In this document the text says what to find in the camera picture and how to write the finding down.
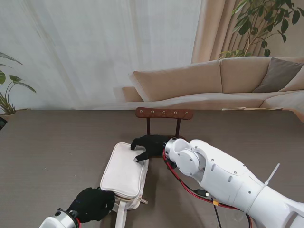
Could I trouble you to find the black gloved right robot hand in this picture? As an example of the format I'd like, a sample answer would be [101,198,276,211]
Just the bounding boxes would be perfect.
[130,134,172,162]

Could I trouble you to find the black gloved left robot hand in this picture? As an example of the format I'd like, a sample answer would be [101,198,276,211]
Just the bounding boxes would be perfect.
[66,187,116,223]

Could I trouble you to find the white zippered pouch bag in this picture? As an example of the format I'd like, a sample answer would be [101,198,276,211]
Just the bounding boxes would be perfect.
[99,142,150,228]

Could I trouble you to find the brown wooden jewelry stand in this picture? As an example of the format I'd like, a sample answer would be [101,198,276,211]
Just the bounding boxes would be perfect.
[134,106,193,143]

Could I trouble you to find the beige sofa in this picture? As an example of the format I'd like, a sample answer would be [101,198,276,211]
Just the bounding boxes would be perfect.
[122,56,304,112]

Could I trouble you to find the white sheer curtain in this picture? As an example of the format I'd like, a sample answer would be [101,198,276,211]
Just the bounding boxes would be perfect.
[0,0,202,111]

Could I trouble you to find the beige curtain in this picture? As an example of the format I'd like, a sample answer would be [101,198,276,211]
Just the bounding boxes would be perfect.
[191,0,304,64]

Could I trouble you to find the grey sofa cushion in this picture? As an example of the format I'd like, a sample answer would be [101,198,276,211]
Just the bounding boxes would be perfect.
[253,57,304,93]

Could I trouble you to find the broad-leaf green potted plant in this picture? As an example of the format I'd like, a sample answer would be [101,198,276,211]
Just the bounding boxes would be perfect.
[0,51,38,116]

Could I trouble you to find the tall green leafy plant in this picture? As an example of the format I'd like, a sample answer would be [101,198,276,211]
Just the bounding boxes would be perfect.
[219,0,301,59]

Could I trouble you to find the beige sofa cushion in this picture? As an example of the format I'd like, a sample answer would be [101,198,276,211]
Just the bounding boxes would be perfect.
[279,67,304,93]

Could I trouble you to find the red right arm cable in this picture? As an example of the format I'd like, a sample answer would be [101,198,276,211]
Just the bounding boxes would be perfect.
[161,149,252,228]

